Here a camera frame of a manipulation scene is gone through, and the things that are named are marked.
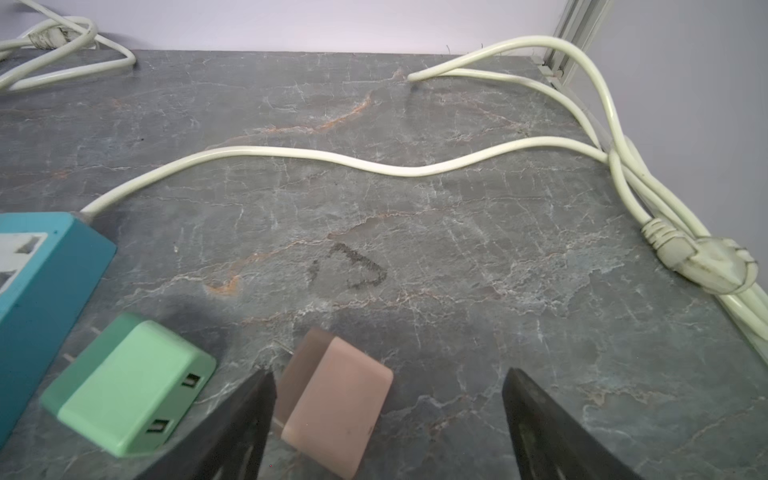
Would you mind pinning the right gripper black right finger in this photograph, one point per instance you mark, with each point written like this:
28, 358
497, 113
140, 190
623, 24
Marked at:
548, 442

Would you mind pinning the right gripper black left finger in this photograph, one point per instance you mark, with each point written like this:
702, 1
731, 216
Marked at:
230, 442

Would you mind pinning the pink plug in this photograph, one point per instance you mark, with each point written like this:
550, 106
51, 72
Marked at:
329, 398

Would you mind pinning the green plug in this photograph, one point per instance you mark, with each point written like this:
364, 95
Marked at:
130, 387

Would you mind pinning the teal power strip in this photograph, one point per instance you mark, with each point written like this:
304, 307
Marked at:
51, 262

